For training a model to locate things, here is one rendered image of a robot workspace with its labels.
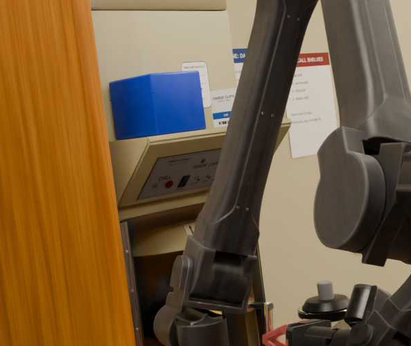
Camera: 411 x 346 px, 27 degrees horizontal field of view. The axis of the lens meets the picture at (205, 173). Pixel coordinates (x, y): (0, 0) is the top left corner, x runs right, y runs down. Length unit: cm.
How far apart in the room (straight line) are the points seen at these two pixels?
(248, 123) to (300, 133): 139
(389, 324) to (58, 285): 49
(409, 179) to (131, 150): 68
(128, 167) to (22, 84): 20
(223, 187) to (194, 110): 36
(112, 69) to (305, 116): 108
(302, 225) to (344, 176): 165
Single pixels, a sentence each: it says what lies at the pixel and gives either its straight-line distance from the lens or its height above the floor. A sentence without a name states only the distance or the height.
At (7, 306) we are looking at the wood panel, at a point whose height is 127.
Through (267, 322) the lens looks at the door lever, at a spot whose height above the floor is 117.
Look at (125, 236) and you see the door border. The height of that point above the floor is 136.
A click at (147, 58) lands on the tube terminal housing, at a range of 139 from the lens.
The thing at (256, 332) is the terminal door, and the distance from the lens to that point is 153.
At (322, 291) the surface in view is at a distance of 157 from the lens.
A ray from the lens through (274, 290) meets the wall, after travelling 223.
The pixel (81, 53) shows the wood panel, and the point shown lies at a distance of 119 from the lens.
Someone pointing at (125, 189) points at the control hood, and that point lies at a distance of 127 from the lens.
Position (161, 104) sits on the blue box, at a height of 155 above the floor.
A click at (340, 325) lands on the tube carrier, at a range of 155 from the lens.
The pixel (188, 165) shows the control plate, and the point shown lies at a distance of 132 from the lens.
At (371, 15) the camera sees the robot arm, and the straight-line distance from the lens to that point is 78.
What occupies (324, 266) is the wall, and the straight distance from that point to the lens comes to 238.
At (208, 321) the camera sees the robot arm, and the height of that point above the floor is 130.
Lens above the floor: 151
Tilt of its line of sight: 3 degrees down
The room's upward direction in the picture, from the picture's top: 7 degrees counter-clockwise
